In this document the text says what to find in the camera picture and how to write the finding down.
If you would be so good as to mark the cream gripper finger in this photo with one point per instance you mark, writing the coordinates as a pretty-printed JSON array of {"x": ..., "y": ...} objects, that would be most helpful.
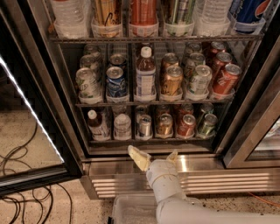
[
  {"x": 172, "y": 157},
  {"x": 141, "y": 159}
]

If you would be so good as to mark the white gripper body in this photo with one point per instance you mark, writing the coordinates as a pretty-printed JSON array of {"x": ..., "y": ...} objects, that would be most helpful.
[{"x": 160, "y": 171}]

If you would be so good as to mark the orange can bottom shelf front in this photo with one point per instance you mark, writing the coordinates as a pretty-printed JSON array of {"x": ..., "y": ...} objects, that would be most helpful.
[{"x": 164, "y": 125}]

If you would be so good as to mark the orange can shelf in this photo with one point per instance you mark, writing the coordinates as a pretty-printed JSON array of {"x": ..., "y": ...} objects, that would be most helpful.
[
  {"x": 143, "y": 21},
  {"x": 164, "y": 125}
]

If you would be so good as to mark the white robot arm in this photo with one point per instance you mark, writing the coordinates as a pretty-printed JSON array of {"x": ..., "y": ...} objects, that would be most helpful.
[{"x": 224, "y": 217}]

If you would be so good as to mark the red can bottom shelf front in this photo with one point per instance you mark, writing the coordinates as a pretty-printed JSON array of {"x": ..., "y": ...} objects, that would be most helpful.
[{"x": 186, "y": 126}]

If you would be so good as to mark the red can shelf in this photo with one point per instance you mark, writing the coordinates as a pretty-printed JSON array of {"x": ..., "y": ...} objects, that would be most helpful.
[
  {"x": 226, "y": 79},
  {"x": 212, "y": 49},
  {"x": 186, "y": 126},
  {"x": 219, "y": 61},
  {"x": 185, "y": 109}
]

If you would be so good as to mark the clear water bottle bottom shelf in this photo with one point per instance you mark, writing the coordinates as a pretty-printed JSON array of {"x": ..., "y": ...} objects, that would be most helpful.
[{"x": 122, "y": 127}]

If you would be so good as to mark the silver can bottom shelf front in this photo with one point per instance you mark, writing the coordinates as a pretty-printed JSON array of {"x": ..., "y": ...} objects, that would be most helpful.
[{"x": 144, "y": 126}]

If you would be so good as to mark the green can bottom shelf front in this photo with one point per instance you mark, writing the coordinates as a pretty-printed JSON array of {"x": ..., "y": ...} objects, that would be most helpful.
[{"x": 207, "y": 126}]

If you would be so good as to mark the green can shelf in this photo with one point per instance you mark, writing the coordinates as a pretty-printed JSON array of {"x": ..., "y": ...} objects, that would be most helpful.
[
  {"x": 205, "y": 108},
  {"x": 178, "y": 17},
  {"x": 207, "y": 126}
]

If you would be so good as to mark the brown tea bottle bottom shelf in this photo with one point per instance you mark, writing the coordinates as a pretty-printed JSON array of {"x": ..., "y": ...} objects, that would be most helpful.
[{"x": 98, "y": 125}]

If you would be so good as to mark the gold can middle shelf front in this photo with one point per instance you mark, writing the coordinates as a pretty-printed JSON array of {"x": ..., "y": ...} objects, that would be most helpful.
[{"x": 171, "y": 81}]

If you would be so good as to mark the gold can shelf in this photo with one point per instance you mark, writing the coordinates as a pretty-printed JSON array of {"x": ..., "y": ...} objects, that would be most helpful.
[
  {"x": 171, "y": 81},
  {"x": 169, "y": 59}
]

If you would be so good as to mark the blue can middle shelf front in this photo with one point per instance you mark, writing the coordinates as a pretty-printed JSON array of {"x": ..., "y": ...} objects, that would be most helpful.
[{"x": 116, "y": 82}]

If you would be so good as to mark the white can middle shelf front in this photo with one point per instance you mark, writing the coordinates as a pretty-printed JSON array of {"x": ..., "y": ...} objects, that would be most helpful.
[{"x": 199, "y": 80}]

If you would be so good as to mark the white can shelf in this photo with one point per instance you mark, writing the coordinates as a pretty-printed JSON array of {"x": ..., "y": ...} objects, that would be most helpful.
[
  {"x": 199, "y": 80},
  {"x": 193, "y": 60}
]

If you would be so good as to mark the stainless steel fridge cabinet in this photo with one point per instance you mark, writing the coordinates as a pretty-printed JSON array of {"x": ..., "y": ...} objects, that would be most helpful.
[{"x": 42, "y": 67}]

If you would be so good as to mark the right glass fridge door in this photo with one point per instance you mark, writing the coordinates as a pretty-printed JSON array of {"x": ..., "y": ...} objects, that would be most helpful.
[{"x": 252, "y": 148}]

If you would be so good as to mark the tea bottle middle shelf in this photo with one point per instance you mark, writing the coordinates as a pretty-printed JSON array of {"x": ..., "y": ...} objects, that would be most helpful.
[{"x": 145, "y": 76}]

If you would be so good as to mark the white green can middle front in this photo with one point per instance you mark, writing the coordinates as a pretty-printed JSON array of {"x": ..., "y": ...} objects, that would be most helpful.
[{"x": 87, "y": 83}]

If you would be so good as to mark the white green can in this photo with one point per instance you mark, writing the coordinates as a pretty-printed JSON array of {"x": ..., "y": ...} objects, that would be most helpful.
[
  {"x": 90, "y": 62},
  {"x": 87, "y": 83}
]

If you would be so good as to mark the red can middle shelf front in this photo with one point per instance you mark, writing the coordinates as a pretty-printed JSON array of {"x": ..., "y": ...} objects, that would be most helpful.
[{"x": 226, "y": 79}]

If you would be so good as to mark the open glass fridge door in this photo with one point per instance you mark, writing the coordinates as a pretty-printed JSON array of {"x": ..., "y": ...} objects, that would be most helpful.
[{"x": 34, "y": 152}]

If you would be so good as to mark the red can middle shelf rear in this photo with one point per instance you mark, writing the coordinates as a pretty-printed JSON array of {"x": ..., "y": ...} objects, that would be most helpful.
[{"x": 212, "y": 49}]

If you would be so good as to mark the yellow can top shelf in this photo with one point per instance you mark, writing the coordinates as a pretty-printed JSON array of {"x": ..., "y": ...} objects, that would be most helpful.
[{"x": 107, "y": 18}]

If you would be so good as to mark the green can top shelf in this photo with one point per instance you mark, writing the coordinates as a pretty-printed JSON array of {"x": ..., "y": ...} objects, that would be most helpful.
[{"x": 178, "y": 17}]

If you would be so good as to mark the orange can top shelf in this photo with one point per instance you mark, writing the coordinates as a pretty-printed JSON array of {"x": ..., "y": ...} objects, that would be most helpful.
[{"x": 143, "y": 21}]

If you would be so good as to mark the blue pepsi can top shelf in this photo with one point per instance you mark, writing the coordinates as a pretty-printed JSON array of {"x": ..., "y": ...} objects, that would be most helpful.
[{"x": 247, "y": 14}]

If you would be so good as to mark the clear plastic bin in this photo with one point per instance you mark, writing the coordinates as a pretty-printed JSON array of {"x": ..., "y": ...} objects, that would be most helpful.
[{"x": 142, "y": 209}]

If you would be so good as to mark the clear water bottle top right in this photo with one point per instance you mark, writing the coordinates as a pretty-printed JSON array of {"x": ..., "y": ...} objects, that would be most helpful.
[{"x": 211, "y": 17}]

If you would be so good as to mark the clear water bottle top left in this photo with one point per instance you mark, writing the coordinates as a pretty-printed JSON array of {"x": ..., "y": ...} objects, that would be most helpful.
[{"x": 70, "y": 18}]

